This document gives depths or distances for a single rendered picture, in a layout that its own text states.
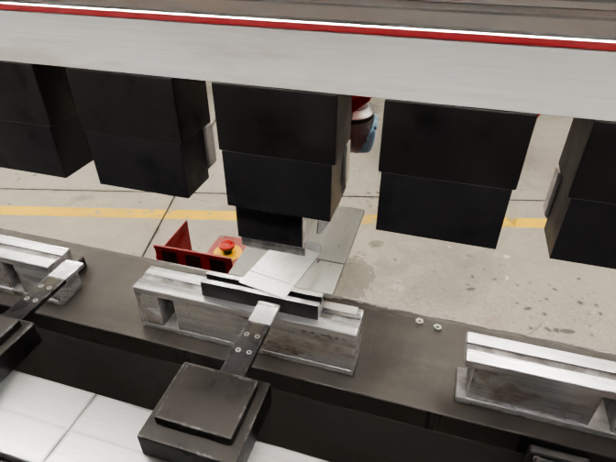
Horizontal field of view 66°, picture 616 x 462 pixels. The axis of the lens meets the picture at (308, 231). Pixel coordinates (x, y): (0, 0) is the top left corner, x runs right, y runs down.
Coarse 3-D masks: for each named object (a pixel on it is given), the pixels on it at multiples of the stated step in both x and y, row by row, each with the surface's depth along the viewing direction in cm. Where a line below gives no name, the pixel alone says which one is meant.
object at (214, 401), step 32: (256, 320) 70; (256, 352) 65; (192, 384) 57; (224, 384) 57; (256, 384) 57; (160, 416) 53; (192, 416) 53; (224, 416) 53; (256, 416) 55; (160, 448) 53; (192, 448) 51; (224, 448) 51
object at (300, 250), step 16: (240, 208) 67; (240, 224) 69; (256, 224) 68; (272, 224) 67; (288, 224) 66; (304, 224) 67; (256, 240) 71; (272, 240) 69; (288, 240) 68; (304, 240) 68; (304, 256) 70
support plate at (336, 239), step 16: (336, 208) 96; (352, 208) 96; (336, 224) 91; (352, 224) 91; (320, 240) 87; (336, 240) 87; (352, 240) 87; (240, 256) 83; (256, 256) 83; (320, 256) 83; (336, 256) 83; (240, 272) 79; (320, 272) 79; (336, 272) 79; (304, 288) 76; (320, 288) 76
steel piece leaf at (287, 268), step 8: (312, 248) 84; (320, 248) 83; (264, 256) 83; (272, 256) 83; (280, 256) 83; (288, 256) 83; (296, 256) 83; (312, 256) 83; (256, 264) 81; (264, 264) 81; (272, 264) 81; (280, 264) 81; (288, 264) 81; (296, 264) 81; (304, 264) 81; (256, 272) 79; (264, 272) 79; (272, 272) 79; (280, 272) 79; (288, 272) 79; (296, 272) 79; (304, 272) 79; (280, 280) 77; (288, 280) 77; (296, 280) 77
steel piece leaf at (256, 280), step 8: (248, 272) 79; (240, 280) 77; (248, 280) 77; (256, 280) 77; (264, 280) 77; (272, 280) 77; (256, 288) 76; (264, 288) 76; (272, 288) 76; (280, 288) 76; (288, 288) 76; (280, 296) 74
